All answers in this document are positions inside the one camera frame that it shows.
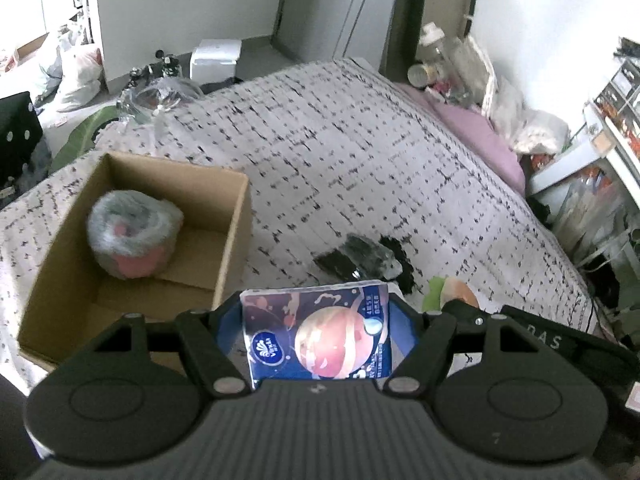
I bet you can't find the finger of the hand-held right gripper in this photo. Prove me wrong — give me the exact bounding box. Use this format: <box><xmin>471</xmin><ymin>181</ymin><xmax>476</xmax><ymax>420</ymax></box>
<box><xmin>440</xmin><ymin>299</ymin><xmax>502</xmax><ymax>323</ymax></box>

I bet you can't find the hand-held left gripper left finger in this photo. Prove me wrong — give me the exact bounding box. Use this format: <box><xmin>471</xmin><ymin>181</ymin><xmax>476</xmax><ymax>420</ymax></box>
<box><xmin>60</xmin><ymin>292</ymin><xmax>252</xmax><ymax>400</ymax></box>

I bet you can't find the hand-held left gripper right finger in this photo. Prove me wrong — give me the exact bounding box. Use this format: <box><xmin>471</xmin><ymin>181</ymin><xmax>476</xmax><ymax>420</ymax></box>
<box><xmin>387</xmin><ymin>293</ymin><xmax>577</xmax><ymax>397</ymax></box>

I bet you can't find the blue tissue pack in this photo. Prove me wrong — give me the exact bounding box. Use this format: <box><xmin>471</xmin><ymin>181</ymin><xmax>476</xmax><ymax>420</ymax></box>
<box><xmin>239</xmin><ymin>282</ymin><xmax>394</xmax><ymax>392</ymax></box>

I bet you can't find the brown cardboard box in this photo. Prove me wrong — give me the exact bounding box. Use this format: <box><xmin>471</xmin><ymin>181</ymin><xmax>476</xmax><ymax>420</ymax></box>
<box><xmin>17</xmin><ymin>151</ymin><xmax>252</xmax><ymax>372</ymax></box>

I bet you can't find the green orange plush toy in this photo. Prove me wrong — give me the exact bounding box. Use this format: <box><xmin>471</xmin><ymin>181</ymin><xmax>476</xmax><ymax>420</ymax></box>
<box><xmin>421</xmin><ymin>275</ymin><xmax>482</xmax><ymax>313</ymax></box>

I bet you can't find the black furry plush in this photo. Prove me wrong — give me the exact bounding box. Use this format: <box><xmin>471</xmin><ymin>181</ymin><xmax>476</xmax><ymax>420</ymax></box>
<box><xmin>312</xmin><ymin>233</ymin><xmax>417</xmax><ymax>295</ymax></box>

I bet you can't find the pink pillow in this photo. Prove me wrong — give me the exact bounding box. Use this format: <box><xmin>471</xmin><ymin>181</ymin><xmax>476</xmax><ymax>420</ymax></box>
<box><xmin>397</xmin><ymin>82</ymin><xmax>527</xmax><ymax>197</ymax></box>

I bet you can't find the patterned white bedspread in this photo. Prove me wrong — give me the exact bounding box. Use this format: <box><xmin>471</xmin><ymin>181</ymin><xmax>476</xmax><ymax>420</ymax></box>
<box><xmin>0</xmin><ymin>57</ymin><xmax>601</xmax><ymax>391</ymax></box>

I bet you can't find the white shelf unit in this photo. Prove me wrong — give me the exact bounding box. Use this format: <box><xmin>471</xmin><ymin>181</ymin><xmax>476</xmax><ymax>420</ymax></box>
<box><xmin>525</xmin><ymin>37</ymin><xmax>640</xmax><ymax>271</ymax></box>

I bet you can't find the white crumpled plastic bag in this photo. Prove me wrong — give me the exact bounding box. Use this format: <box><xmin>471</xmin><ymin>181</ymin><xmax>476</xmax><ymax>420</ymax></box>
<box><xmin>462</xmin><ymin>35</ymin><xmax>571</xmax><ymax>157</ymax></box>

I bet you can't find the metal can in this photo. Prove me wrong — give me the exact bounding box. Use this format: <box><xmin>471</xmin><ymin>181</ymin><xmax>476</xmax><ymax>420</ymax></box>
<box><xmin>407</xmin><ymin>62</ymin><xmax>442</xmax><ymax>89</ymax></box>

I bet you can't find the clear plastic bag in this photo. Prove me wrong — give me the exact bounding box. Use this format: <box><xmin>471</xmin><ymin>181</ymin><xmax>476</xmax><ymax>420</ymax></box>
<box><xmin>117</xmin><ymin>76</ymin><xmax>205</xmax><ymax>128</ymax></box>

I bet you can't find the green cloth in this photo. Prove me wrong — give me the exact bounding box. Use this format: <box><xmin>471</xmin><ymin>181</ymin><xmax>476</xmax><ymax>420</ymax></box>
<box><xmin>49</xmin><ymin>106</ymin><xmax>122</xmax><ymax>175</ymax></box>

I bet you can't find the clear bottle with white cap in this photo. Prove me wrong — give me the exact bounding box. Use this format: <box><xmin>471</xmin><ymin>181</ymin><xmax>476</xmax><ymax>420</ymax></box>
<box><xmin>417</xmin><ymin>22</ymin><xmax>453</xmax><ymax>67</ymax></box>

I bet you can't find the white box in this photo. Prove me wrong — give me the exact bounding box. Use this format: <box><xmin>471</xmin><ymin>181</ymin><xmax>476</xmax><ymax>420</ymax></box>
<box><xmin>189</xmin><ymin>38</ymin><xmax>242</xmax><ymax>84</ymax></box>

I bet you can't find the black polka dot bag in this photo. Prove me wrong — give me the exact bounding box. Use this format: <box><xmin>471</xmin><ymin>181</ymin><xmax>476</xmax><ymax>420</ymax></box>
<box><xmin>0</xmin><ymin>91</ymin><xmax>45</xmax><ymax>188</ymax></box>

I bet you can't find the grey door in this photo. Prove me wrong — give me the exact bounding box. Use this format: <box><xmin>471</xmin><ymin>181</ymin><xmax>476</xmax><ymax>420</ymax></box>
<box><xmin>271</xmin><ymin>0</ymin><xmax>402</xmax><ymax>61</ymax></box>

